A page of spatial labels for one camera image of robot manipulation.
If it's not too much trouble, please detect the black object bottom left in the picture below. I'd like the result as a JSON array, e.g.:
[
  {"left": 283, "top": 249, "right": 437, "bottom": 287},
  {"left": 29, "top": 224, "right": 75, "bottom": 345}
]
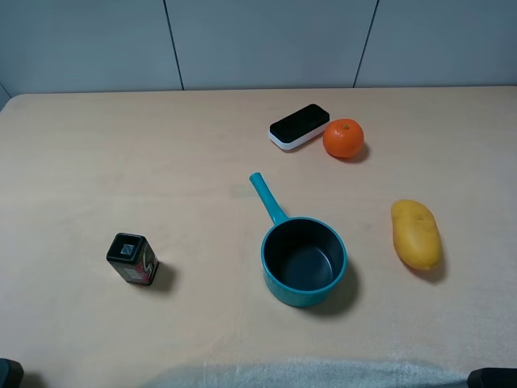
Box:
[{"left": 0, "top": 358, "right": 24, "bottom": 388}]

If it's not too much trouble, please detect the black object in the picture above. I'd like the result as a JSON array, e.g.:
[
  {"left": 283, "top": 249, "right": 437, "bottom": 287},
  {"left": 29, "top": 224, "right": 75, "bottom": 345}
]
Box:
[
  {"left": 467, "top": 368, "right": 517, "bottom": 388},
  {"left": 0, "top": 358, "right": 24, "bottom": 388}
]

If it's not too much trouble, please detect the yellow mango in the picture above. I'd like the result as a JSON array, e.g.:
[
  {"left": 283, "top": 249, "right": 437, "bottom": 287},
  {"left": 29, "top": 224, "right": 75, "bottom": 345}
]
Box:
[{"left": 391, "top": 200, "right": 443, "bottom": 271}]

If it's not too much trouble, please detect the orange tangerine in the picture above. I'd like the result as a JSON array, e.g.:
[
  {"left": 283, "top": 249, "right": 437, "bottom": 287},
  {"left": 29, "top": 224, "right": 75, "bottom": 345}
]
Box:
[{"left": 322, "top": 119, "right": 364, "bottom": 158}]

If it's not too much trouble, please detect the black object bottom right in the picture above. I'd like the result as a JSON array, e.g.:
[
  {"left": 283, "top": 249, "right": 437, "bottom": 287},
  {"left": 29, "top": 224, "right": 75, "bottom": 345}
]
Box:
[{"left": 467, "top": 368, "right": 517, "bottom": 388}]

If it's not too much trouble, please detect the black rectangular tin box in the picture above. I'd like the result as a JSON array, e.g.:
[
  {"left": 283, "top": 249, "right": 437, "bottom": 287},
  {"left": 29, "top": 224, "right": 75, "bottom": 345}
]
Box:
[{"left": 106, "top": 233, "right": 159, "bottom": 286}]

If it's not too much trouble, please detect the teal saucepan with handle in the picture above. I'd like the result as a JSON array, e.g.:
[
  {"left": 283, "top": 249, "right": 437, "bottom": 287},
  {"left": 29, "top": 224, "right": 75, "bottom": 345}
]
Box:
[{"left": 250, "top": 172, "right": 348, "bottom": 308}]

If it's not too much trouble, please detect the black and white eraser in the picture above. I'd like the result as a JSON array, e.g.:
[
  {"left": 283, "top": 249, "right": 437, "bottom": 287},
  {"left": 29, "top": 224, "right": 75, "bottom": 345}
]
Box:
[{"left": 268, "top": 103, "right": 330, "bottom": 151}]

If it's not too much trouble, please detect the grey cloth at table edge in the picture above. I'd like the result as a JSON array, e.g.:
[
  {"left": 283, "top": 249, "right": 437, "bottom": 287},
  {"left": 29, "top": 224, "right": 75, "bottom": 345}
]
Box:
[{"left": 143, "top": 358, "right": 468, "bottom": 387}]

